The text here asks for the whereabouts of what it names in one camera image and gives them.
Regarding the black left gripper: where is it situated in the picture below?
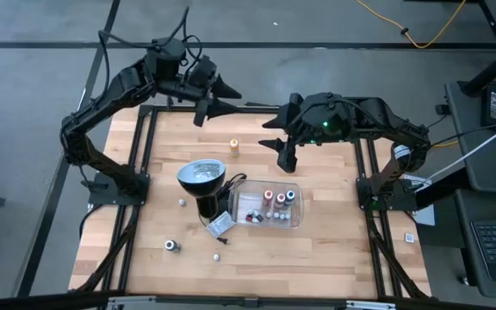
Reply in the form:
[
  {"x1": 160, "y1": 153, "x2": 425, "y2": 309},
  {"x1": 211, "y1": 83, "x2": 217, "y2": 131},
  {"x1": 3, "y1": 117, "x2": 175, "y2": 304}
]
[{"x1": 174, "y1": 54, "x2": 243, "y2": 128}]

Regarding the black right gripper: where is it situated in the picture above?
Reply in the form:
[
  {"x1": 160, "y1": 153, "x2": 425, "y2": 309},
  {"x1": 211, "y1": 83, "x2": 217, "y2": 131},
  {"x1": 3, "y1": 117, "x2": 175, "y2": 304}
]
[{"x1": 257, "y1": 91, "x2": 355, "y2": 175}]

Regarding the clear plastic container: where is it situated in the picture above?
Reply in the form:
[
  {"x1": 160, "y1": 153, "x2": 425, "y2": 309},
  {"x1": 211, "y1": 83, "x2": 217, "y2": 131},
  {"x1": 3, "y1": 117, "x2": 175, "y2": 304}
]
[{"x1": 229, "y1": 179, "x2": 304, "y2": 229}]

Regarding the black gooseneck desk lamp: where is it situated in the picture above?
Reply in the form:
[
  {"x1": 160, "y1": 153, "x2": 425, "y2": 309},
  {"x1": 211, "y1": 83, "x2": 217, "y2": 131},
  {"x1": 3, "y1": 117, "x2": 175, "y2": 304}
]
[{"x1": 176, "y1": 158, "x2": 234, "y2": 220}]

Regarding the black side desk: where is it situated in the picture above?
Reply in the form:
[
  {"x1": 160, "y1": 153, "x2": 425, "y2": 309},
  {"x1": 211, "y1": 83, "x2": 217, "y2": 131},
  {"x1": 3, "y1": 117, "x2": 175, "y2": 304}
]
[{"x1": 443, "y1": 79, "x2": 496, "y2": 195}]

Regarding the black keyboard desk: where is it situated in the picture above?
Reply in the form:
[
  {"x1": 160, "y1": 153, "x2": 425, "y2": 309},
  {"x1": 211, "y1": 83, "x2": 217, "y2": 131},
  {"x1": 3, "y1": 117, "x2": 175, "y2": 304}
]
[{"x1": 453, "y1": 188, "x2": 496, "y2": 302}]

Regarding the black desk leg beam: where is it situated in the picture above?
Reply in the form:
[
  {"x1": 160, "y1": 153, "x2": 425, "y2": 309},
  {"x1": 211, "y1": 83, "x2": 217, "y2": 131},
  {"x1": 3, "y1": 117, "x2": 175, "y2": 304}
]
[{"x1": 457, "y1": 36, "x2": 496, "y2": 98}]

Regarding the black aluminium table frame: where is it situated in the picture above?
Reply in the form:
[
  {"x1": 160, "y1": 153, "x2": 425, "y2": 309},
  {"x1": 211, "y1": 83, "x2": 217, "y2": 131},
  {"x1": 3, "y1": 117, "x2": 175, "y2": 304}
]
[{"x1": 69, "y1": 95, "x2": 432, "y2": 301}]

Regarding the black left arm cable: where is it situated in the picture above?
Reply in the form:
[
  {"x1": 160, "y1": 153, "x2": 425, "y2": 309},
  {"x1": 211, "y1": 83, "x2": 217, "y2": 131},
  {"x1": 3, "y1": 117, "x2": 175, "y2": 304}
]
[{"x1": 98, "y1": 6, "x2": 204, "y2": 59}]

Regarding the white printed cord warning tag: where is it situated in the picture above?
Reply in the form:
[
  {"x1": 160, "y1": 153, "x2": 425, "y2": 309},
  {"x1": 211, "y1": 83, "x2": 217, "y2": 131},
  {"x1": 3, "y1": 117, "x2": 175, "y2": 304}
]
[{"x1": 207, "y1": 210, "x2": 236, "y2": 239}]

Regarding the black lamp cord with plug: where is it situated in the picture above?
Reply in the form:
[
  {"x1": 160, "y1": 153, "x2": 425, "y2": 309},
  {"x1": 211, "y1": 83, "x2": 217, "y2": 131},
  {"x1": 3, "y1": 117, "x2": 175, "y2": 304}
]
[{"x1": 198, "y1": 171, "x2": 249, "y2": 246}]

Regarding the yellow extension cord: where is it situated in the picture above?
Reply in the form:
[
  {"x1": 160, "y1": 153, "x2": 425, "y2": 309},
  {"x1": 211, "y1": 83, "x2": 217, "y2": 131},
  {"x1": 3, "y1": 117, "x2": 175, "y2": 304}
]
[{"x1": 354, "y1": 0, "x2": 468, "y2": 49}]

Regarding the white cable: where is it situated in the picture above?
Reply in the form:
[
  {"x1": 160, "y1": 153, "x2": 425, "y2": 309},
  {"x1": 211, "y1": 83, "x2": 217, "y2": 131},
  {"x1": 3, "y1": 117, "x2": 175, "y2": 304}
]
[{"x1": 419, "y1": 116, "x2": 496, "y2": 184}]

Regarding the black front rail with brackets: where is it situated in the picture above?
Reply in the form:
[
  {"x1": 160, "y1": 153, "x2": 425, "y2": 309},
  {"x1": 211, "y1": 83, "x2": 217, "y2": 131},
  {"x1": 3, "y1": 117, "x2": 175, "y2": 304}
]
[{"x1": 0, "y1": 291, "x2": 496, "y2": 310}]

